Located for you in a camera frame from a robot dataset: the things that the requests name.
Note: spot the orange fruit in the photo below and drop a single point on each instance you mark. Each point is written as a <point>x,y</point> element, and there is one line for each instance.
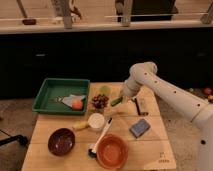
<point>77,105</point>

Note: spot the grey cloth in tray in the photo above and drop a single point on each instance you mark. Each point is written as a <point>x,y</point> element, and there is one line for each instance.
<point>68,100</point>

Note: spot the white cup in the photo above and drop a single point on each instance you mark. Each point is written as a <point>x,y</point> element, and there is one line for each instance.
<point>96,121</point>

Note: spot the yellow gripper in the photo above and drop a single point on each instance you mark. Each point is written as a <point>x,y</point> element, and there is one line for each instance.
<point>125,99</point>

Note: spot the yellow banana toy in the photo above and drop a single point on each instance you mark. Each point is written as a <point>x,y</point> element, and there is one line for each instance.
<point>80,125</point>

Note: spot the green plastic tray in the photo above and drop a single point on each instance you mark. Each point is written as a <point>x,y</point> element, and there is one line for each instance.
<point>58,87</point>

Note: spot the light green small object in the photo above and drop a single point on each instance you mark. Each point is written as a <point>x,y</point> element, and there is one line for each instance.
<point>105,90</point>

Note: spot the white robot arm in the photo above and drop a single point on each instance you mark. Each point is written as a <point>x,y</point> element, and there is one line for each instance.
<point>195,109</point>

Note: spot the bunch of dark grapes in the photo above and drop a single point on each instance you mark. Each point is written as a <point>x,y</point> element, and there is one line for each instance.
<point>100,101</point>

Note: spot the purple bowl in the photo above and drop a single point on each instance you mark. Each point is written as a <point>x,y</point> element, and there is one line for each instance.
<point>61,142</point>

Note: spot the orange bowl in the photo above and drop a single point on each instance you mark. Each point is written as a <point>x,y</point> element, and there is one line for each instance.
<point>112,152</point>

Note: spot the white dish brush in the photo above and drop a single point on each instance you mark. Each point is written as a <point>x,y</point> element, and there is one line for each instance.
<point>93,150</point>

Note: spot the blue sponge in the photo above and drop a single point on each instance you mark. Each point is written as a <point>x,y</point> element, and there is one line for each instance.
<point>139,128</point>

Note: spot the green pepper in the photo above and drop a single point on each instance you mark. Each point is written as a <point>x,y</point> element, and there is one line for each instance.
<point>116,101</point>

